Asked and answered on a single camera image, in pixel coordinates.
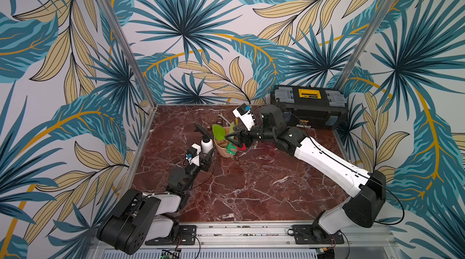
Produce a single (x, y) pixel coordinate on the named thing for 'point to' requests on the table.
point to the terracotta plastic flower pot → (220, 146)
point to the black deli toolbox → (322, 106)
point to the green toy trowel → (218, 132)
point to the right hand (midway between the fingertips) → (217, 144)
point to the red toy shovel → (243, 148)
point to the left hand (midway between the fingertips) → (209, 147)
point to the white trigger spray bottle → (206, 143)
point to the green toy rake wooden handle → (229, 146)
